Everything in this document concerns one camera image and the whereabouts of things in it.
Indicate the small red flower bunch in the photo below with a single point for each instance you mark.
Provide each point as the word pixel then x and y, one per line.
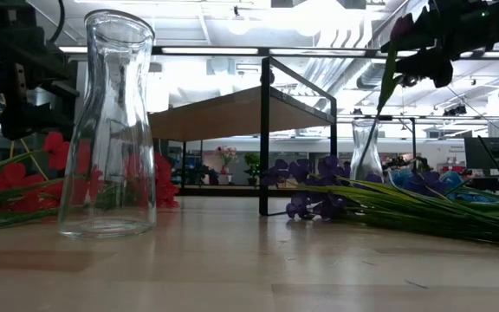
pixel 11 182

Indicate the wooden shelf black metal frame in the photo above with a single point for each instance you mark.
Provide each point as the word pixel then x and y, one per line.
pixel 232 115

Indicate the black computer monitor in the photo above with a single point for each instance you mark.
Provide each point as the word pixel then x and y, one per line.
pixel 492 156

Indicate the clear glass vase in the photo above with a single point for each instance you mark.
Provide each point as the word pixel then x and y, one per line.
pixel 364 147
pixel 106 130

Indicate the blue flower bunch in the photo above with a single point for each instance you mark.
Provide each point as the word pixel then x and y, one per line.
pixel 470 198

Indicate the pink flower bouquet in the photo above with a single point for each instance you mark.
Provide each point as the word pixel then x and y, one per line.
pixel 227 155

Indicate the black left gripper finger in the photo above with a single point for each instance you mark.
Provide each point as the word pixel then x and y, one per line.
pixel 33 121

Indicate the purple flower bunch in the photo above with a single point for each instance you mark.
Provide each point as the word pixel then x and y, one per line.
pixel 314 173

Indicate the small green plant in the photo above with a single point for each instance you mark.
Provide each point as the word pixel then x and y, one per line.
pixel 252 164

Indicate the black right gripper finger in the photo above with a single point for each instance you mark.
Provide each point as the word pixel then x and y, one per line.
pixel 414 41
pixel 427 67

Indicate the black metal table frame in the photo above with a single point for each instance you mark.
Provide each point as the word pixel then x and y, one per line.
pixel 223 190

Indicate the dark red rose stem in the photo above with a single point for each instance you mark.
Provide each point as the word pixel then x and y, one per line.
pixel 387 82

